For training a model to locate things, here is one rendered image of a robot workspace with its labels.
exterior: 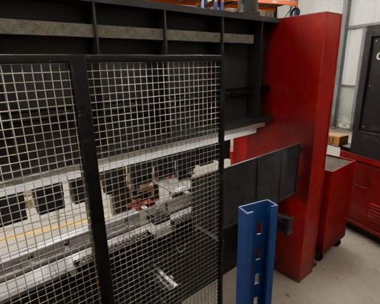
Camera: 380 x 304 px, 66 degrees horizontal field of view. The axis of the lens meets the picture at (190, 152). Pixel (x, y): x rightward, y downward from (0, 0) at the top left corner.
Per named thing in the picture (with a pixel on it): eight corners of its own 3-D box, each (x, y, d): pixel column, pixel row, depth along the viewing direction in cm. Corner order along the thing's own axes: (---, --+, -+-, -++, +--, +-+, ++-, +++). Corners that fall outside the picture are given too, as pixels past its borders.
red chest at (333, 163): (301, 227, 360) (309, 149, 331) (343, 245, 323) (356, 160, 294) (277, 242, 330) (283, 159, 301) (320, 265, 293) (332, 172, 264)
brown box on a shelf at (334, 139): (336, 139, 379) (338, 130, 375) (354, 144, 356) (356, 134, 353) (319, 142, 367) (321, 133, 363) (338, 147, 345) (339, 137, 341)
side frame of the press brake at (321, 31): (245, 234, 347) (253, 26, 281) (312, 271, 284) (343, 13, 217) (230, 243, 332) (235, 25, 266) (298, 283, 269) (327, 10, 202)
